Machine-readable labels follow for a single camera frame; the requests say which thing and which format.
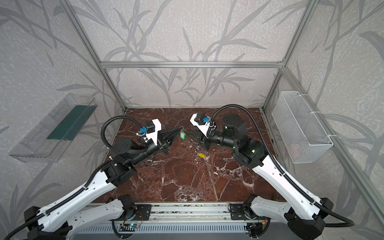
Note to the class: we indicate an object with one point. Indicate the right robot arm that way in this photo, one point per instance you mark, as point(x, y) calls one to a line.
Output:
point(253, 155)

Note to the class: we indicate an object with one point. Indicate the white wire mesh basket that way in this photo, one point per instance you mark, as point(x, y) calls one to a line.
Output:
point(304, 136)

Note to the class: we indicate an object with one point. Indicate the small circuit board right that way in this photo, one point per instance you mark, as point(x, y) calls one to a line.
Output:
point(255, 230)

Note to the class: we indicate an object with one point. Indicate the aluminium frame corner post right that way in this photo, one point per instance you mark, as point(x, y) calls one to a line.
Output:
point(307, 15)

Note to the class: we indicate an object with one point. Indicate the aluminium mounting rail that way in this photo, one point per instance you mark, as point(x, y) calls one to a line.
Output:
point(203, 212)

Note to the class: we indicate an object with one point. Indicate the aluminium frame corner post left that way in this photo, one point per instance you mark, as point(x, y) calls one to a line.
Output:
point(70, 12)

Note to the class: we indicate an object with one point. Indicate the small circuit board left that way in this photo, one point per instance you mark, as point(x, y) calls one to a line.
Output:
point(129, 227)

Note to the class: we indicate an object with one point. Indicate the aluminium frame corner post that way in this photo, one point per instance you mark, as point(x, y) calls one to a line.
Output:
point(70, 12)
point(307, 15)

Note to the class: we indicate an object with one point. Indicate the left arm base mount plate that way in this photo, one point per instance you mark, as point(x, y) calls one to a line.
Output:
point(138, 213)

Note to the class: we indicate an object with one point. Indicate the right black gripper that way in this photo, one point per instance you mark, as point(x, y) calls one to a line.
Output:
point(202, 137)

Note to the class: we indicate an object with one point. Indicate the aluminium frame horizontal bar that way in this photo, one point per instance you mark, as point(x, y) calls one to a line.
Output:
point(167, 64)

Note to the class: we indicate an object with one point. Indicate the clear plastic wall tray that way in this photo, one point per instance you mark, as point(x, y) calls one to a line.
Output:
point(48, 141)

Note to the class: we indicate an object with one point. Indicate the small circuit board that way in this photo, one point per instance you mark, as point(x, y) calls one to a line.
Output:
point(129, 227)
point(255, 230)

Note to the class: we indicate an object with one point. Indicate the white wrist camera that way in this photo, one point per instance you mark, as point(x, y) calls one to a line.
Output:
point(205, 125)
point(150, 131)

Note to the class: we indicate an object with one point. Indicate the key with green tag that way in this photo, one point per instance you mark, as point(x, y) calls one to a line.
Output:
point(182, 135)

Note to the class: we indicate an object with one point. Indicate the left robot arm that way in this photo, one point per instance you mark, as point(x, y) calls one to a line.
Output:
point(42, 224)

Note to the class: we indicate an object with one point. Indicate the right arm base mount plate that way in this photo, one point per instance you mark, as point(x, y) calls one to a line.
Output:
point(243, 212)

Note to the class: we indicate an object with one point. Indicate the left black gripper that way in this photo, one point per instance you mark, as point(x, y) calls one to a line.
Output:
point(163, 141)

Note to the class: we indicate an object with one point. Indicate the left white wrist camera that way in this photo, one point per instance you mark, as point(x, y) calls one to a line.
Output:
point(150, 131)

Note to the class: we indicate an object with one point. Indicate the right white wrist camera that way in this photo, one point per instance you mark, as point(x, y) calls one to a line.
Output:
point(205, 125)

